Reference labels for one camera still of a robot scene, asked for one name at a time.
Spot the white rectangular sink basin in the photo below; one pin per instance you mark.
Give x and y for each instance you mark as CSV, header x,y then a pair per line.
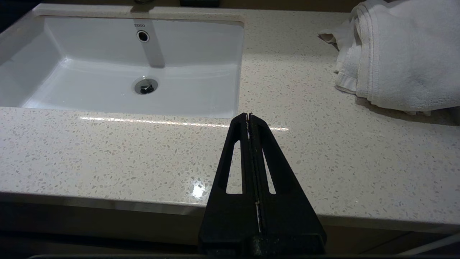
x,y
107,90

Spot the chrome sink drain stopper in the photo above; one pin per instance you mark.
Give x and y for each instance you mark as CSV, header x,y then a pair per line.
x,y
146,86

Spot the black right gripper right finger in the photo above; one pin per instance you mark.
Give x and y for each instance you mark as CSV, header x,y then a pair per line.
x,y
287,219

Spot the chrome faucet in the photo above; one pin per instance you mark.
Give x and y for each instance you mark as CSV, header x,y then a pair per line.
x,y
143,1

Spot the black square soap dish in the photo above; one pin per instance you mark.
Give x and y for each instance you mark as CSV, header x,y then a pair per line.
x,y
199,3

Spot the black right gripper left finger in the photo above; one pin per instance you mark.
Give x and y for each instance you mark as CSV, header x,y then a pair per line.
x,y
226,219

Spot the white folded towel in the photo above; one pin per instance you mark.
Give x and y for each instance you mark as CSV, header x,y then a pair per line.
x,y
406,54

